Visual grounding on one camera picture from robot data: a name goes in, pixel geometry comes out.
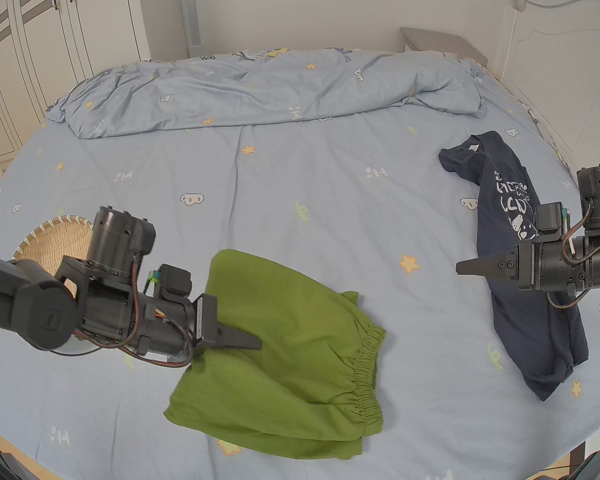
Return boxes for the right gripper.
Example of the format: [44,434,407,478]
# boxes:
[517,240,583,293]

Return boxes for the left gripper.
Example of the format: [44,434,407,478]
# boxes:
[136,293,221,364]

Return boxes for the green shorts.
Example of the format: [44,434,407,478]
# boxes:
[163,249,387,460]

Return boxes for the round woven basket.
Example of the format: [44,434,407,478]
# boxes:
[12,215,98,299]

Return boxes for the bed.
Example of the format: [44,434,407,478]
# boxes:
[0,0,600,480]

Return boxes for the dark blue printed T-shirt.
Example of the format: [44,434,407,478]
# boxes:
[438,130,590,402]

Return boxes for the pale blue quilt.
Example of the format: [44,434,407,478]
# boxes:
[46,47,487,140]

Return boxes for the grey bedside table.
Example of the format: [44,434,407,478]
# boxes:
[399,27,489,66]

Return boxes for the white wardrobe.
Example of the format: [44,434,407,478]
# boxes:
[0,0,151,171]

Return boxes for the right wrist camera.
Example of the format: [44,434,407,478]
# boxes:
[536,201,567,239]

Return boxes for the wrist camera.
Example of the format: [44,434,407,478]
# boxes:
[536,201,567,239]
[157,264,193,301]

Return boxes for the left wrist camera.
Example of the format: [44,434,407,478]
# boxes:
[157,264,193,301]

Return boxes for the grey wall pipe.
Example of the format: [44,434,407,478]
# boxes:
[176,0,202,58]

